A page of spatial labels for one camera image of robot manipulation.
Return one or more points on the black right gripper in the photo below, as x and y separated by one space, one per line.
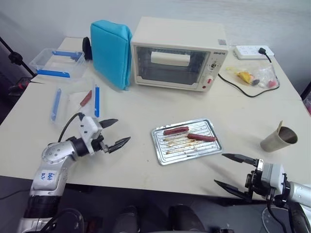
253 183

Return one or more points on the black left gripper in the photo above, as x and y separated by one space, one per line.
100 143

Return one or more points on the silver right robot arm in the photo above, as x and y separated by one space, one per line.
300 190

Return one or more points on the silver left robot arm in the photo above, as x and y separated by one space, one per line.
52 155

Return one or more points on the red sausage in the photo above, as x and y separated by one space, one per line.
176 131
86 98
201 137

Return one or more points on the metal cup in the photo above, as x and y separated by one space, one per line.
277 142

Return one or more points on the clear plastic lid blue clips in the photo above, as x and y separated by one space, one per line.
73 102

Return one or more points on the silver ribbed baking tray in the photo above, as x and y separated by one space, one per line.
187 143

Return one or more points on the dark rounded shape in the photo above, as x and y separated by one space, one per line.
187 219
70 221
126 219

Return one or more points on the blue fabric appliance cover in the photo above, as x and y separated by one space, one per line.
110 53

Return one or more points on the black round object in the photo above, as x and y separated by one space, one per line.
86 48

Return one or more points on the clear plastic box blue clips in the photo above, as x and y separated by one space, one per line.
57 61

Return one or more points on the clear bag of toy food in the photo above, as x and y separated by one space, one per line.
260 75

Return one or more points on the red and black tool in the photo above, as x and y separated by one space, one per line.
19 86

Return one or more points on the cream toaster oven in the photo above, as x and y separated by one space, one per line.
175 41

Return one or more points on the black tripod stand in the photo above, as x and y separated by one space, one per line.
17 58

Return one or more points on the white power strip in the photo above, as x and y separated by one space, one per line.
247 51

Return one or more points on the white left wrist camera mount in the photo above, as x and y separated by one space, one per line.
88 129

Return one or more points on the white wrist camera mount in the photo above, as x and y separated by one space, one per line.
272 174
88 129

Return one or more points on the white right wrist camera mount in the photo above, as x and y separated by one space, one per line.
272 174

